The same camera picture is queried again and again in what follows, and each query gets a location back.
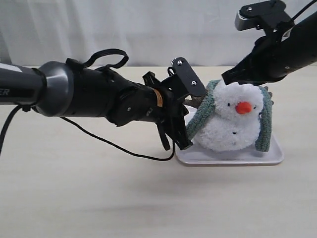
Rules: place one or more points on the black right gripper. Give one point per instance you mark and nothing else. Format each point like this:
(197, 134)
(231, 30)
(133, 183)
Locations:
(269, 61)

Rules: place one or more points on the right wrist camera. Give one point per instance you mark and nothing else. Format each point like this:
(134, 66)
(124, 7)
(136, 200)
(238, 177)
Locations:
(269, 15)

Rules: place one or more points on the white backdrop curtain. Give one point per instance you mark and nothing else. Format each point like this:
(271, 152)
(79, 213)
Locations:
(152, 32)

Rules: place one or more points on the teal fleece scarf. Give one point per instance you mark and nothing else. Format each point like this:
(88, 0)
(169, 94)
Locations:
(200, 116)

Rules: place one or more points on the white plastic tray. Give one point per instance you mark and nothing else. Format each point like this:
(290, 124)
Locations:
(228, 142)

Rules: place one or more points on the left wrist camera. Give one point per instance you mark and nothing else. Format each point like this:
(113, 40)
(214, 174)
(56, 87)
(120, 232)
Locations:
(188, 77)

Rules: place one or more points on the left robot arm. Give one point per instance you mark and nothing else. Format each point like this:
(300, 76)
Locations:
(65, 90)

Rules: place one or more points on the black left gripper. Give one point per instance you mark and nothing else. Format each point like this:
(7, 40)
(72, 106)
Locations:
(166, 108)

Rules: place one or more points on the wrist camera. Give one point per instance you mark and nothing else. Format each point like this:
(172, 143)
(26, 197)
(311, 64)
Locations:
(269, 15)
(188, 77)

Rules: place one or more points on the white snowman plush toy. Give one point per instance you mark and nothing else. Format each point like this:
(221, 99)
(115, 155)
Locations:
(232, 119)

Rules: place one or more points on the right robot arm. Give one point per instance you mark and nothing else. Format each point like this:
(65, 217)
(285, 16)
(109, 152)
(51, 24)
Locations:
(303, 44)

